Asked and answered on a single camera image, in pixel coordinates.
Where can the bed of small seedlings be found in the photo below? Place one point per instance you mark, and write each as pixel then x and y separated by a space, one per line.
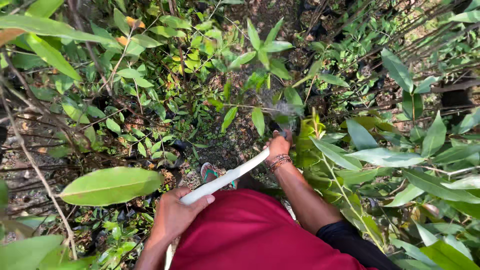
pixel 150 112

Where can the person's left hand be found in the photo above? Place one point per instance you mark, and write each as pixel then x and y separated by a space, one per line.
pixel 170 219

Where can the person's right hand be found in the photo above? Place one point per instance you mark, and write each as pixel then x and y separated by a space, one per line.
pixel 278 146

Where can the large broad green leaf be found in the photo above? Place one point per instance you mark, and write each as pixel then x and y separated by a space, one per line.
pixel 110 186

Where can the long-leaved green plant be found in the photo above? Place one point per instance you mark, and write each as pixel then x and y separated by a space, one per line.
pixel 393 176

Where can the red shirt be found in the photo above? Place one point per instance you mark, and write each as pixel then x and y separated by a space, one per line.
pixel 255 232

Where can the thin bare brown branch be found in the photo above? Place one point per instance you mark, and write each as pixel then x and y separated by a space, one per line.
pixel 37 172

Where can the person's right fingers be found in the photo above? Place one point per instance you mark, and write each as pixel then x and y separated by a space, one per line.
pixel 282 133

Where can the black sleeve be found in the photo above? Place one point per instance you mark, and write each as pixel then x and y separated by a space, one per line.
pixel 352 245

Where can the slender green sapling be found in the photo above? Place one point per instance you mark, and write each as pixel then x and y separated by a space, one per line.
pixel 262 52

